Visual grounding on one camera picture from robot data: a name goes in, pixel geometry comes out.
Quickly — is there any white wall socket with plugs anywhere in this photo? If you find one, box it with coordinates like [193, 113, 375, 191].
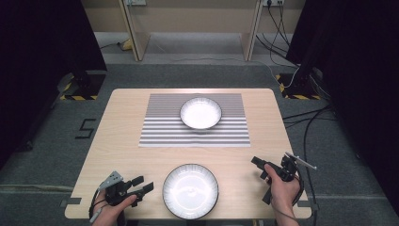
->
[262, 0, 286, 8]

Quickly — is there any white floor cable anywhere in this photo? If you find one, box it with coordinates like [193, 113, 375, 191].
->
[156, 43, 301, 89]

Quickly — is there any black curtain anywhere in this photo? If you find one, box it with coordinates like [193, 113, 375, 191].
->
[0, 0, 107, 170]
[285, 0, 399, 218]

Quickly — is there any black hanging cable bundle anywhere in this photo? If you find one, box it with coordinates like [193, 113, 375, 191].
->
[255, 4, 299, 69]

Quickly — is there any yellow floor object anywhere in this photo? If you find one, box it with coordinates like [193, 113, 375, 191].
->
[120, 38, 134, 52]

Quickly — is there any black stand base hazard tape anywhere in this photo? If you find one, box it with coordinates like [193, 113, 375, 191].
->
[275, 73, 323, 101]
[58, 72, 106, 102]

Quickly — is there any person's right hand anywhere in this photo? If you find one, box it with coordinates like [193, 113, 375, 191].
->
[264, 163, 301, 218]

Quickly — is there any grey cable plug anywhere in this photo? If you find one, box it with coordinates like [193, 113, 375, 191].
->
[89, 208, 104, 224]

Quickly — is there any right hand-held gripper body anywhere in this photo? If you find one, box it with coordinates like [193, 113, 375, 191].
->
[266, 152, 318, 183]

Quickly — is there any person's left hand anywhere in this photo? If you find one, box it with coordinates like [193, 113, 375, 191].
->
[90, 191, 138, 226]

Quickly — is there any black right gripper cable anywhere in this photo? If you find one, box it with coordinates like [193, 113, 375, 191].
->
[276, 168, 306, 224]

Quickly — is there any large white plate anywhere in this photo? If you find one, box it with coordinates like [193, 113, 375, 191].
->
[162, 163, 220, 220]

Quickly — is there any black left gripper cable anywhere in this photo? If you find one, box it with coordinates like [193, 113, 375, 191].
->
[88, 188, 108, 220]

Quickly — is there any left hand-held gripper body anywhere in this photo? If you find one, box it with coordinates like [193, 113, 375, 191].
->
[97, 170, 136, 207]

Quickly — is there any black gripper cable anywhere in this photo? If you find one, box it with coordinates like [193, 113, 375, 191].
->
[276, 168, 306, 224]
[88, 188, 108, 220]

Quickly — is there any white bowl with dark rim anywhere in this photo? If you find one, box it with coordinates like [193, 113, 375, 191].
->
[179, 96, 223, 131]

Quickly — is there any grey striped placemat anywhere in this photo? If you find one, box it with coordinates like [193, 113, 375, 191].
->
[137, 92, 251, 149]

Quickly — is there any thin black floor cable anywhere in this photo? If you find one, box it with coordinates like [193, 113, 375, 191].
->
[99, 40, 123, 51]

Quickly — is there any black floor cable bundle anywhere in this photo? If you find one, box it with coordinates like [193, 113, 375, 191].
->
[281, 105, 335, 186]

